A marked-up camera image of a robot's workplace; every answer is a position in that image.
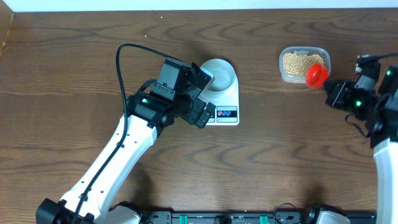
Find red plastic measuring scoop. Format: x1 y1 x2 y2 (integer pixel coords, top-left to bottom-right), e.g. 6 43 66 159
305 63 328 88

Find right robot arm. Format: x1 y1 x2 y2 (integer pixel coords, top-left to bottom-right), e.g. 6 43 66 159
323 65 397 223

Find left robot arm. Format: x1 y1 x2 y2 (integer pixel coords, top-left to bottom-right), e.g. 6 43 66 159
35 80 215 224

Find white digital kitchen scale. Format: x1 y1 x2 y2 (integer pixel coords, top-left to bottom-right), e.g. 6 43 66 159
199 76 239 126

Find grey round bowl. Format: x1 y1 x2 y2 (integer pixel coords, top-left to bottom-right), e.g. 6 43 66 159
200 58 237 93

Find pile of soybeans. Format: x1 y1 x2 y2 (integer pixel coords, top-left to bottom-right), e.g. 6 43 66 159
282 53 324 77

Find clear plastic bean container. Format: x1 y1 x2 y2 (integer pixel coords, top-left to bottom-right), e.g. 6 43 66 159
279 47 331 84

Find left black cable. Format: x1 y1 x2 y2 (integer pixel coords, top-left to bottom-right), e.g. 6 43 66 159
71 42 181 224

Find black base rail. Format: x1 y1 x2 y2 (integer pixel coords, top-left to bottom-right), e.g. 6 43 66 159
139 210 377 224

